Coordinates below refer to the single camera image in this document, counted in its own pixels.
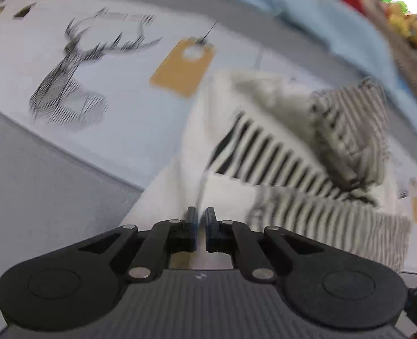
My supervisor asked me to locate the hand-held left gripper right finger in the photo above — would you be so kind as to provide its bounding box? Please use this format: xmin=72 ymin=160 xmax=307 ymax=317
xmin=205 ymin=208 xmax=327 ymax=284

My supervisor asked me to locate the light blue blanket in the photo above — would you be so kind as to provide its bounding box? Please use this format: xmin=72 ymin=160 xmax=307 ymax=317
xmin=117 ymin=0 xmax=417 ymax=124

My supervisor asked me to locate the deer printed bed sheet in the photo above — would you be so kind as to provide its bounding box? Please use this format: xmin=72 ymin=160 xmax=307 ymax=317
xmin=0 ymin=0 xmax=417 ymax=329

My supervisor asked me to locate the black white striped shirt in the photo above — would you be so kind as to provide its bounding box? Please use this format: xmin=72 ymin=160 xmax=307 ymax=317
xmin=124 ymin=71 xmax=414 ymax=273

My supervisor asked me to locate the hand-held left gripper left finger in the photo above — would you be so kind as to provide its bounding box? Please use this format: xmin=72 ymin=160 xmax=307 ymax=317
xmin=78 ymin=207 xmax=198 ymax=284

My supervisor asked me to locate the yellow plush toy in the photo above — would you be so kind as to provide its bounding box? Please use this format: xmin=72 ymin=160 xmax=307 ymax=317
xmin=385 ymin=2 xmax=417 ymax=49

